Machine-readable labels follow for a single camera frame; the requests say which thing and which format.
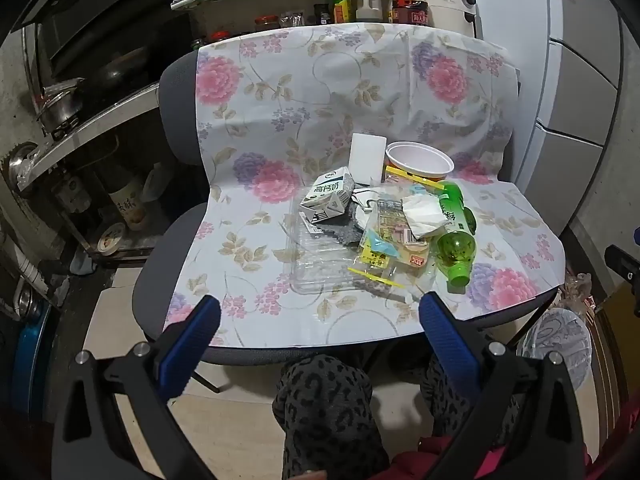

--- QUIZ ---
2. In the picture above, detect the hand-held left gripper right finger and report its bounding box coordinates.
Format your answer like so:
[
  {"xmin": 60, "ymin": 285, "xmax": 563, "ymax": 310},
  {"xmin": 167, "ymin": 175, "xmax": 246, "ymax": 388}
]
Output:
[{"xmin": 419, "ymin": 291, "xmax": 601, "ymax": 480}]

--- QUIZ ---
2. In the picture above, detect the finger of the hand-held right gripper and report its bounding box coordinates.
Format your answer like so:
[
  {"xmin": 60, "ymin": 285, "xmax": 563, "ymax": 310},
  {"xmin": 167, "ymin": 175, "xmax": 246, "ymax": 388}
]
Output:
[{"xmin": 604, "ymin": 245, "xmax": 640, "ymax": 317}]

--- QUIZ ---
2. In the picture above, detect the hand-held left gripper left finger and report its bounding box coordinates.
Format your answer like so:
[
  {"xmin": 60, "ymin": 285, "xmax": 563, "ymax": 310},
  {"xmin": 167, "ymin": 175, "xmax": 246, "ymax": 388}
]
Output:
[{"xmin": 50, "ymin": 295, "xmax": 226, "ymax": 480}]

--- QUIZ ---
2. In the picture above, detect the green plastic bottle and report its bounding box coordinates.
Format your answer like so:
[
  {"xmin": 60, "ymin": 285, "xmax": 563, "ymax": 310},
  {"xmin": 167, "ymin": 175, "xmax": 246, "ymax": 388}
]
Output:
[{"xmin": 436, "ymin": 181, "xmax": 478, "ymax": 294}]

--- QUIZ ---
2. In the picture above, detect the orange label wrapper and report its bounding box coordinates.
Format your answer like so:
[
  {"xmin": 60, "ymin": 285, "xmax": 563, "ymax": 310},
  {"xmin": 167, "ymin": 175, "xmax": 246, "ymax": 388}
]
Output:
[{"xmin": 400, "ymin": 240, "xmax": 431, "ymax": 267}]

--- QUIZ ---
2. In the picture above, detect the white waste bin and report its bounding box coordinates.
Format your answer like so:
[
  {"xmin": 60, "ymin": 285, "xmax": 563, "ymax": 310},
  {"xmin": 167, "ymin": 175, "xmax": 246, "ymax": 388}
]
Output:
[{"xmin": 517, "ymin": 307, "xmax": 593, "ymax": 393}]

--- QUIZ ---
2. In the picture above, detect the yellow plastic strip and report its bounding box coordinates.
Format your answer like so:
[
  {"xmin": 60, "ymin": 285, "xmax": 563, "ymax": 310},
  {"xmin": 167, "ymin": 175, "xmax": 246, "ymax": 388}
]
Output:
[
  {"xmin": 347, "ymin": 267, "xmax": 403, "ymax": 289},
  {"xmin": 385, "ymin": 164, "xmax": 446, "ymax": 194}
]

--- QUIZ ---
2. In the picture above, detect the yellow blue snack wrapper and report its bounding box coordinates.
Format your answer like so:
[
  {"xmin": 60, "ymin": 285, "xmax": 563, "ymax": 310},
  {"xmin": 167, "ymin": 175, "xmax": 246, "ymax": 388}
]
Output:
[{"xmin": 360, "ymin": 230, "xmax": 401, "ymax": 272}]

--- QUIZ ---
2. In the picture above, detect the white tissue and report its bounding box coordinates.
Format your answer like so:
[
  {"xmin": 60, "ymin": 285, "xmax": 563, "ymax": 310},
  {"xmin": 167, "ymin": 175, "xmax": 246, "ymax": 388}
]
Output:
[{"xmin": 401, "ymin": 194, "xmax": 448, "ymax": 239}]

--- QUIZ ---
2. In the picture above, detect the clear printed snack wrapper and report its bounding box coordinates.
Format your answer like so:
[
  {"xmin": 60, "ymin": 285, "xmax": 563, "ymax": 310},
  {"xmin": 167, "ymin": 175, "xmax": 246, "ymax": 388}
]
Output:
[{"xmin": 375, "ymin": 200, "xmax": 408, "ymax": 241}]

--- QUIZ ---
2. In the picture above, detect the clear plastic tray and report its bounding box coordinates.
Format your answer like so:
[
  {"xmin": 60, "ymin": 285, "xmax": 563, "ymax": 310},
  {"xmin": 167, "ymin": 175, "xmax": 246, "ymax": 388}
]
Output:
[{"xmin": 285, "ymin": 200, "xmax": 401, "ymax": 295}]

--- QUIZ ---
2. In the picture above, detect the dark grey cloth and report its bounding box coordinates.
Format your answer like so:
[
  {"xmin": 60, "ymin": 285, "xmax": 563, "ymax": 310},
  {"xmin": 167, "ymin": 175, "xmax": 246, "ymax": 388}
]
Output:
[{"xmin": 315, "ymin": 200, "xmax": 372, "ymax": 248}]

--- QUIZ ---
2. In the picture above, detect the white instant noodle bowl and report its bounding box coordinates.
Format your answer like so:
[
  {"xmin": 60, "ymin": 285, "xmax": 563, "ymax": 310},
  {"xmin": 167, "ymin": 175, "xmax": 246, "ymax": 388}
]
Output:
[{"xmin": 385, "ymin": 141, "xmax": 456, "ymax": 182}]

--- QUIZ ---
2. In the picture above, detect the white green milk carton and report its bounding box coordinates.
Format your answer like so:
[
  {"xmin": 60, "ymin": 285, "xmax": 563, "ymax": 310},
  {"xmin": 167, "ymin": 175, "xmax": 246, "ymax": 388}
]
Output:
[{"xmin": 299, "ymin": 166, "xmax": 357, "ymax": 226}]

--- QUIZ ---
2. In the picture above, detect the clear plastic bag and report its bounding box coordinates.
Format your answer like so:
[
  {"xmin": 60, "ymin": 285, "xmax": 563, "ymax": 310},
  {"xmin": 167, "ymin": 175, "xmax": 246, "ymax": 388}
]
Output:
[{"xmin": 565, "ymin": 272, "xmax": 593, "ymax": 311}]

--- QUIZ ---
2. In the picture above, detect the person's right leg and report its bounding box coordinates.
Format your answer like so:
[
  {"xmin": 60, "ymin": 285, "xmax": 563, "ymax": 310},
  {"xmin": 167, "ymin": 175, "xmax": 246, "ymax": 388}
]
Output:
[{"xmin": 420, "ymin": 355, "xmax": 501, "ymax": 443}]

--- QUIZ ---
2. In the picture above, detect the person's leg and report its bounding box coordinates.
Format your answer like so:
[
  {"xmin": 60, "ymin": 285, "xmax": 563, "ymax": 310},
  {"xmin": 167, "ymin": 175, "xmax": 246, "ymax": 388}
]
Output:
[
  {"xmin": 420, "ymin": 355, "xmax": 501, "ymax": 443},
  {"xmin": 272, "ymin": 355, "xmax": 391, "ymax": 480}
]

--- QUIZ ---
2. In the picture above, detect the brown door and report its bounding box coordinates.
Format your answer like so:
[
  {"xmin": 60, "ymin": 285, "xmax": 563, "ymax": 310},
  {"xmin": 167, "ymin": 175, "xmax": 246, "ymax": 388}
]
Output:
[{"xmin": 592, "ymin": 280, "xmax": 640, "ymax": 461}]

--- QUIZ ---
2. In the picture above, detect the pink red jacket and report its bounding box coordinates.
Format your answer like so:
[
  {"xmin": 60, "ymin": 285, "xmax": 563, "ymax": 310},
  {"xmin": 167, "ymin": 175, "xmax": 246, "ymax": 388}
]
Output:
[{"xmin": 390, "ymin": 435, "xmax": 511, "ymax": 480}]

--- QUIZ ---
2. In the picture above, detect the small ceramic bowl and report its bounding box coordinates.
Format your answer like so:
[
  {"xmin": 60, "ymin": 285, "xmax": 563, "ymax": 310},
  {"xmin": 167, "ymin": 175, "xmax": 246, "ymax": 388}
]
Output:
[{"xmin": 97, "ymin": 222, "xmax": 126, "ymax": 253}]

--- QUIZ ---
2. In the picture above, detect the person's left leg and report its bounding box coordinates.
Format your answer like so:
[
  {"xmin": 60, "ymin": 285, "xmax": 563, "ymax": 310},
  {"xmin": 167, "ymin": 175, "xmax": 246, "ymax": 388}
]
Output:
[{"xmin": 272, "ymin": 355, "xmax": 391, "ymax": 480}]

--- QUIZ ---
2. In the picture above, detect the white label liquor bottle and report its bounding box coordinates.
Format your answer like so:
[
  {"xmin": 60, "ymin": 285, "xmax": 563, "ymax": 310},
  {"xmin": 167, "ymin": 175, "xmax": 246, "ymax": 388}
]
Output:
[{"xmin": 107, "ymin": 175, "xmax": 151, "ymax": 231}]

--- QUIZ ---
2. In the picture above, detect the grey refrigerator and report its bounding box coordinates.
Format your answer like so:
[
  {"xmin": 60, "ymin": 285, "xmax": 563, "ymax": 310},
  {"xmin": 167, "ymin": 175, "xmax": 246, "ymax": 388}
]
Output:
[{"xmin": 452, "ymin": 0, "xmax": 632, "ymax": 198}]

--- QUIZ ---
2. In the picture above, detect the grey office chair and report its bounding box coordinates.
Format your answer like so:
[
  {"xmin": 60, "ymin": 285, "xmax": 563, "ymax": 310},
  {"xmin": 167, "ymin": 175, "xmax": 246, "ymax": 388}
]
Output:
[{"xmin": 132, "ymin": 52, "xmax": 568, "ymax": 396}]

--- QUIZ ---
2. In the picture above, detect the steel stove counter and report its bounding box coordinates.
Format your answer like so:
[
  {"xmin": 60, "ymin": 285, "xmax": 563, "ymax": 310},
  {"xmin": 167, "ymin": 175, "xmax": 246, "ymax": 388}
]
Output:
[{"xmin": 20, "ymin": 80, "xmax": 163, "ymax": 176}]

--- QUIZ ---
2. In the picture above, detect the floral printed cloth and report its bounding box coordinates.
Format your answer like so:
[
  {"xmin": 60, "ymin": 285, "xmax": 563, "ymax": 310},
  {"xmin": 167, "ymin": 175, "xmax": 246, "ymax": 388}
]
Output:
[{"xmin": 162, "ymin": 22, "xmax": 567, "ymax": 348}]

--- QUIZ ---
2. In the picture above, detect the steel pot with lid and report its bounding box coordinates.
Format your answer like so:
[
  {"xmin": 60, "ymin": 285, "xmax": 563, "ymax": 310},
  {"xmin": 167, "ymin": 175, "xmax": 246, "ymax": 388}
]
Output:
[{"xmin": 35, "ymin": 77, "xmax": 86, "ymax": 133}]

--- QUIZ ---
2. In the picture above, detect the black wok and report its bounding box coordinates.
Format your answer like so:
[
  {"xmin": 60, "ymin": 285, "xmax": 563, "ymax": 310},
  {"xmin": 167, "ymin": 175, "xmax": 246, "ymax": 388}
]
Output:
[{"xmin": 95, "ymin": 47, "xmax": 151, "ymax": 91}]

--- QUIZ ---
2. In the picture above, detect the white air fryer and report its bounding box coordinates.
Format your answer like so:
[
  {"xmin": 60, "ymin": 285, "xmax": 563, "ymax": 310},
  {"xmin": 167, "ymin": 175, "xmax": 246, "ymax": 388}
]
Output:
[{"xmin": 419, "ymin": 0, "xmax": 483, "ymax": 38}]

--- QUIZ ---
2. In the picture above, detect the black range hood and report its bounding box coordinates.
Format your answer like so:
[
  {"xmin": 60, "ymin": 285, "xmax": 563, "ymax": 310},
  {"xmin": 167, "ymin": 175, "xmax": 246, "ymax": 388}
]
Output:
[{"xmin": 10, "ymin": 0, "xmax": 196, "ymax": 76}]

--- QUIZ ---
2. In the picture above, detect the white plastic jug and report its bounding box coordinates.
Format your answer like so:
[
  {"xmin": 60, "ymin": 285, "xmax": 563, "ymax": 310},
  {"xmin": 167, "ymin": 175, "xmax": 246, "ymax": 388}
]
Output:
[{"xmin": 355, "ymin": 0, "xmax": 385, "ymax": 23}]

